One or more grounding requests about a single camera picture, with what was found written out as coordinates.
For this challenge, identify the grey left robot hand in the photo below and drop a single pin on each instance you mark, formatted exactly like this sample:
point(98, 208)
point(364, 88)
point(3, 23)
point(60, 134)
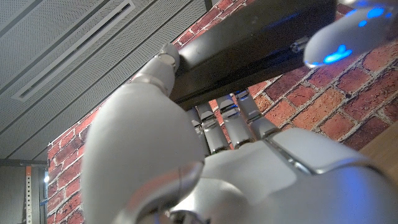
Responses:
point(248, 180)

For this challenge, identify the black stapler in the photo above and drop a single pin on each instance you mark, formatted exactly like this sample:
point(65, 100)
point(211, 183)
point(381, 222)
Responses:
point(248, 40)

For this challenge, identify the perforated metal post orange top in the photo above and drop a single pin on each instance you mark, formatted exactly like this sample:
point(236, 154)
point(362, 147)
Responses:
point(28, 193)

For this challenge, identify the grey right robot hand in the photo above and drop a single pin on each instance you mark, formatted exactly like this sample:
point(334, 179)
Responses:
point(348, 34)

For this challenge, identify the printed red brick backdrop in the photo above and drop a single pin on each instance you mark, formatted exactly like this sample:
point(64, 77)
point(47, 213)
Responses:
point(326, 102)

